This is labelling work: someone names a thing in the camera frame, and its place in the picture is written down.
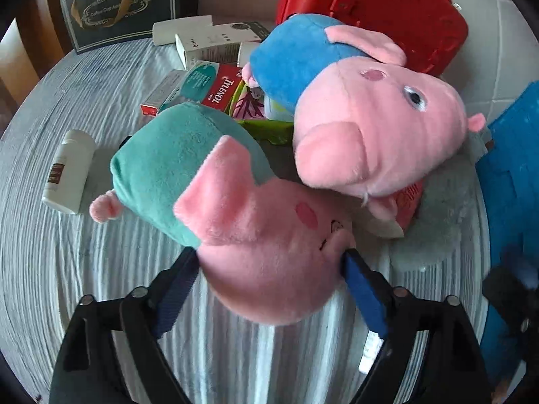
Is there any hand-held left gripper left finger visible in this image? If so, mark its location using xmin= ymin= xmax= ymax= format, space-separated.
xmin=48 ymin=246 xmax=201 ymax=404

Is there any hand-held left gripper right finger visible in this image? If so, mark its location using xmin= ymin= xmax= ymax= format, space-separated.
xmin=342 ymin=249 xmax=494 ymax=404

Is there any blue plastic container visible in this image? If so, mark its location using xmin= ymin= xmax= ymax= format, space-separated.
xmin=475 ymin=83 xmax=539 ymax=388

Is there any pig plush teal dress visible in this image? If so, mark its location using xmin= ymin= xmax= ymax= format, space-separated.
xmin=89 ymin=102 xmax=385 ymax=374

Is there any grey furry plush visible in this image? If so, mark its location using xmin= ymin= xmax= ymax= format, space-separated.
xmin=386 ymin=132 xmax=491 ymax=271

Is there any pink tissue packet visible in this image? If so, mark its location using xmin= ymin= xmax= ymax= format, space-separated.
xmin=366 ymin=177 xmax=425 ymax=237

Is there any pig plush blue dress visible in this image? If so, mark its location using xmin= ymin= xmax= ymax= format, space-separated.
xmin=242 ymin=12 xmax=487 ymax=237

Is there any white bottle brown label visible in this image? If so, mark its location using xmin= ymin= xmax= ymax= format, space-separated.
xmin=41 ymin=129 xmax=97 ymax=215

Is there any green packet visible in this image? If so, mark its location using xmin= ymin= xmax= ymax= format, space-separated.
xmin=239 ymin=119 xmax=294 ymax=146

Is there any white box red end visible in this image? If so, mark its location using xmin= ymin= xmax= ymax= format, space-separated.
xmin=140 ymin=69 xmax=191 ymax=117

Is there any pink patterned packet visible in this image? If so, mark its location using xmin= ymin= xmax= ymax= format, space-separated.
xmin=228 ymin=82 xmax=267 ymax=121

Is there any red and teal medicine box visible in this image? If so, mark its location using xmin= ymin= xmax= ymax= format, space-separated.
xmin=159 ymin=61 xmax=246 ymax=113

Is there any white box dark print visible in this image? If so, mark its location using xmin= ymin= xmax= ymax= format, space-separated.
xmin=174 ymin=22 xmax=271 ymax=71

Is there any plain white box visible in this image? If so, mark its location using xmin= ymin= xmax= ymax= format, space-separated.
xmin=152 ymin=15 xmax=214 ymax=47

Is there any red plastic case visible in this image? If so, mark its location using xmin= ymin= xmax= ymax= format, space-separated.
xmin=275 ymin=0 xmax=469 ymax=78

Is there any dark gift bag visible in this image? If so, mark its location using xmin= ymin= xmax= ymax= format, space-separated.
xmin=59 ymin=0 xmax=199 ymax=55

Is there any wooden chair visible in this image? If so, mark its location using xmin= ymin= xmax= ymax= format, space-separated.
xmin=0 ymin=0 xmax=78 ymax=108

